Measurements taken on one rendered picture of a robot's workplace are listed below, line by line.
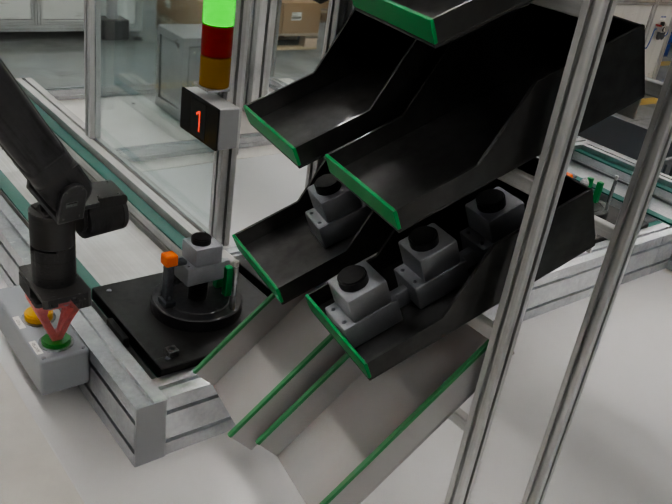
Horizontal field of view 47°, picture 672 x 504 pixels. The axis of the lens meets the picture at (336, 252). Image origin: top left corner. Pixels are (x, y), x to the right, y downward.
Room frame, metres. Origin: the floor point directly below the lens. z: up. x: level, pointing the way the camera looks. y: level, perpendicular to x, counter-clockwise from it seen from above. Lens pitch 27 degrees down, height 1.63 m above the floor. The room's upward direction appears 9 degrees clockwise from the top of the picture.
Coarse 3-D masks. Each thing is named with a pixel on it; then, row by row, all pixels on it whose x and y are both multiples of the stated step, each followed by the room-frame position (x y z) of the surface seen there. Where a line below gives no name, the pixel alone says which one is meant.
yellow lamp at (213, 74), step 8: (200, 56) 1.24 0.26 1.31; (200, 64) 1.24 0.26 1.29; (208, 64) 1.22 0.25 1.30; (216, 64) 1.22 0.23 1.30; (224, 64) 1.23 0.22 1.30; (200, 72) 1.23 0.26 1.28; (208, 72) 1.22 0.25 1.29; (216, 72) 1.22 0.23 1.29; (224, 72) 1.23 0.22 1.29; (200, 80) 1.23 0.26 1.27; (208, 80) 1.22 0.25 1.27; (216, 80) 1.22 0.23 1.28; (224, 80) 1.23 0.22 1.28; (216, 88) 1.22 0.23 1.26; (224, 88) 1.23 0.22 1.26
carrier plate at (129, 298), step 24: (96, 288) 1.04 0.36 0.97; (120, 288) 1.05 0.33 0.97; (144, 288) 1.06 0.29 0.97; (240, 288) 1.10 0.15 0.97; (120, 312) 0.98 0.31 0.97; (144, 312) 0.99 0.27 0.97; (144, 336) 0.93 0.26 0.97; (168, 336) 0.94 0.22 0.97; (192, 336) 0.95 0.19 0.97; (216, 336) 0.96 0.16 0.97; (144, 360) 0.90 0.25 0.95; (168, 360) 0.88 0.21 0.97; (192, 360) 0.89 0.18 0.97
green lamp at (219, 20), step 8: (208, 0) 1.23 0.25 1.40; (216, 0) 1.22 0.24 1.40; (224, 0) 1.23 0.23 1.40; (232, 0) 1.24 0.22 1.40; (208, 8) 1.23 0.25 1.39; (216, 8) 1.22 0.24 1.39; (224, 8) 1.23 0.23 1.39; (232, 8) 1.24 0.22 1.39; (208, 16) 1.23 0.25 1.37; (216, 16) 1.22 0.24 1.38; (224, 16) 1.23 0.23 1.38; (232, 16) 1.24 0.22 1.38; (208, 24) 1.23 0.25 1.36; (216, 24) 1.22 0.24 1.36; (224, 24) 1.23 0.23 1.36; (232, 24) 1.24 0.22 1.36
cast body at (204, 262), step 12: (192, 240) 1.02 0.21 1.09; (204, 240) 1.02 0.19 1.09; (216, 240) 1.04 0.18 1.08; (192, 252) 1.01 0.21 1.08; (204, 252) 1.01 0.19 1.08; (216, 252) 1.02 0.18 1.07; (192, 264) 1.01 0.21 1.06; (204, 264) 1.01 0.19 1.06; (216, 264) 1.02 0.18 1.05; (228, 264) 1.06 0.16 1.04; (180, 276) 1.01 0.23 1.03; (192, 276) 1.00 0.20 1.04; (204, 276) 1.01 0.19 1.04; (216, 276) 1.02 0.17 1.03
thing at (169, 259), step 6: (162, 252) 0.99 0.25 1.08; (168, 252) 1.00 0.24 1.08; (174, 252) 1.00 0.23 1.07; (162, 258) 0.99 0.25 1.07; (168, 258) 0.98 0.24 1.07; (174, 258) 0.99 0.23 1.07; (180, 258) 1.01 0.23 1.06; (168, 264) 0.98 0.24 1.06; (174, 264) 0.99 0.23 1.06; (180, 264) 1.00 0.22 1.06; (186, 264) 1.01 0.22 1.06; (168, 270) 0.99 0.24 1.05; (168, 276) 0.99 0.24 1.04; (168, 282) 0.99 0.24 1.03; (162, 288) 0.99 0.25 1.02; (168, 288) 0.99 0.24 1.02; (162, 294) 0.99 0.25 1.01; (168, 294) 0.99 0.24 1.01
